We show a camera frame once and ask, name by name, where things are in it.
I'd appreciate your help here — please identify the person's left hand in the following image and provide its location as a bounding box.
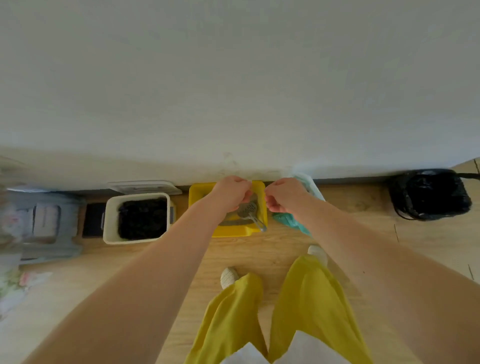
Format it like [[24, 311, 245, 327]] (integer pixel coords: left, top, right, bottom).
[[209, 175, 254, 214]]

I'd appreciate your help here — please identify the person's right hand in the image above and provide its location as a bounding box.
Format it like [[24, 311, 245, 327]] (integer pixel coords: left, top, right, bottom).
[[264, 177, 312, 215]]

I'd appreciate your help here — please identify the grey slotted litter scoop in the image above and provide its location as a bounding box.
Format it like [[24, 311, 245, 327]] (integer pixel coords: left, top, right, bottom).
[[236, 200, 268, 233]]

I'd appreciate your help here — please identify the teal white litter bag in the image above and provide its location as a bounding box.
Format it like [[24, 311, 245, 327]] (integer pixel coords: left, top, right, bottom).
[[271, 173, 326, 236]]

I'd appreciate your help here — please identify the beige cat litter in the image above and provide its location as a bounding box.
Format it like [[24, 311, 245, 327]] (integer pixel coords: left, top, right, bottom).
[[219, 193, 260, 227]]

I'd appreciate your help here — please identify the yellow litter box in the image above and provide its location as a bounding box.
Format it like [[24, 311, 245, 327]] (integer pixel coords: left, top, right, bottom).
[[188, 180, 269, 239]]

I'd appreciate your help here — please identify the translucent white bin lid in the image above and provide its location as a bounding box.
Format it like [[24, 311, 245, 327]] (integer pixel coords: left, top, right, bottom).
[[107, 180, 184, 196]]

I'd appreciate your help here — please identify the person's left forearm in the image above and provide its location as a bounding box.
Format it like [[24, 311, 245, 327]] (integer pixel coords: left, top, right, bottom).
[[22, 202, 233, 364]]

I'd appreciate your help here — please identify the person's right forearm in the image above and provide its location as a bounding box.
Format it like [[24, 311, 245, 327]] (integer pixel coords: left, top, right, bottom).
[[296, 194, 480, 364]]

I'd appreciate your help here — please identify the person's white right sock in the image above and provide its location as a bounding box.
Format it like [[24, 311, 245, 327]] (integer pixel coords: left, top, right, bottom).
[[307, 244, 329, 268]]

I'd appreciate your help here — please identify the person's yellow clothing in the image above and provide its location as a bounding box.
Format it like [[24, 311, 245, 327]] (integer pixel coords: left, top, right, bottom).
[[183, 254, 374, 364]]

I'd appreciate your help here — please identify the cream plastic storage bin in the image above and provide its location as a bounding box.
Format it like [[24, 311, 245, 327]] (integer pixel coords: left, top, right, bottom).
[[102, 192, 177, 246]]

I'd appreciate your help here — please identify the black floor mat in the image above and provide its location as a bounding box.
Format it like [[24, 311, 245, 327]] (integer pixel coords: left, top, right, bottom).
[[81, 202, 107, 239]]

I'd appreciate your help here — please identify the person's white shirt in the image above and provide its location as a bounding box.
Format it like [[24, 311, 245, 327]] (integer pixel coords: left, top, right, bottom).
[[221, 329, 352, 364]]

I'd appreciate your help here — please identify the dark grey skirting board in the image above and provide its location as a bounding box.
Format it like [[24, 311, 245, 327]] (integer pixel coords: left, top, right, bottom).
[[67, 175, 393, 193]]

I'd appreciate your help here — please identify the pile of black plastic bags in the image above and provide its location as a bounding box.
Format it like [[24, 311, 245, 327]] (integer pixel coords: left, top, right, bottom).
[[118, 197, 169, 241]]

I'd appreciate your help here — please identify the black trash bin liner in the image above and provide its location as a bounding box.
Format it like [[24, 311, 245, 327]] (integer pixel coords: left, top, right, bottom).
[[388, 168, 480, 222]]

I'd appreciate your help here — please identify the grey blue plastic stool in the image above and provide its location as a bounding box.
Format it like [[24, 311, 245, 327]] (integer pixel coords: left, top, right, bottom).
[[7, 189, 85, 265]]

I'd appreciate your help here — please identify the floral cloth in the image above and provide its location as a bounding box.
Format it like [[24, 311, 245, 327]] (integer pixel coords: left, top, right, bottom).
[[0, 202, 53, 320]]

